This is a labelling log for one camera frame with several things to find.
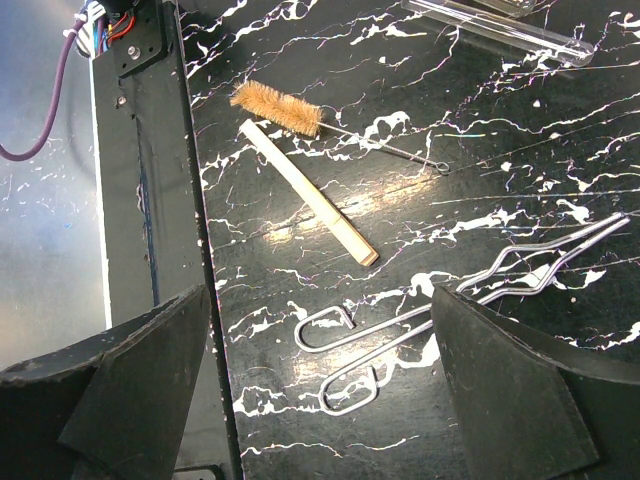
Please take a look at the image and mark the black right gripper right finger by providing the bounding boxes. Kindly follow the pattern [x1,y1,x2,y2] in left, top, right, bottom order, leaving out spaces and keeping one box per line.
[431,288,639,479]

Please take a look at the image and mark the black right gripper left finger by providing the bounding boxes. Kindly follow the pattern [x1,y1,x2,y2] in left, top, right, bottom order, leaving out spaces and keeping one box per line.
[1,285,211,479]

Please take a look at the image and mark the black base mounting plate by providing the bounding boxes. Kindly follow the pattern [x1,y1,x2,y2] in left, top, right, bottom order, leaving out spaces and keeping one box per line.
[89,0,246,480]

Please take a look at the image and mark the wooden test tube clamp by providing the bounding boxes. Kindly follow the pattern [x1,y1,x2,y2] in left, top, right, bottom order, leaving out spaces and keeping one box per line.
[239,119,379,266]

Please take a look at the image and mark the brown test tube brush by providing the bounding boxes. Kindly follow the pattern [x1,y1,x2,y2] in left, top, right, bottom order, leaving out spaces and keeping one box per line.
[229,80,450,175]

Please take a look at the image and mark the clear glass test tube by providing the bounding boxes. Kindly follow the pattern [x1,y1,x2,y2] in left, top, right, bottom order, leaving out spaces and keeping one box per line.
[475,0,537,18]
[401,1,594,67]

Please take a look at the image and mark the aluminium front rail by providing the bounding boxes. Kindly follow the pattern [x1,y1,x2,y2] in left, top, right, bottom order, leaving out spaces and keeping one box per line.
[74,4,114,331]

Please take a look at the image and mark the metal wire tongs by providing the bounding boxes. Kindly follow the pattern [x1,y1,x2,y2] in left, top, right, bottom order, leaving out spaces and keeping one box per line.
[293,212,632,417]

